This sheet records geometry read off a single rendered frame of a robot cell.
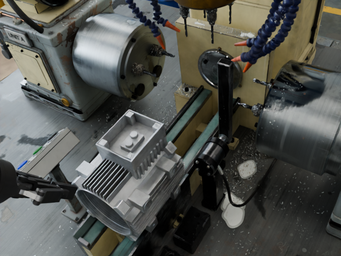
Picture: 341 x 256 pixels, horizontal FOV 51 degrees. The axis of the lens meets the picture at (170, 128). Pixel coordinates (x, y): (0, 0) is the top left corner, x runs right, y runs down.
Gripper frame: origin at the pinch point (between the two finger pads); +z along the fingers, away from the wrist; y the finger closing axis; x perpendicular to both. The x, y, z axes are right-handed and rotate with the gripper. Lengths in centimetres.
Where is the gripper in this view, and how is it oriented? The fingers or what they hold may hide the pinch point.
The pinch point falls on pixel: (62, 190)
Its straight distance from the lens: 80.2
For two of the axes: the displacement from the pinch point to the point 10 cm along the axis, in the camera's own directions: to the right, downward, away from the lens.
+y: -8.3, -3.4, 4.4
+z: 3.7, 2.5, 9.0
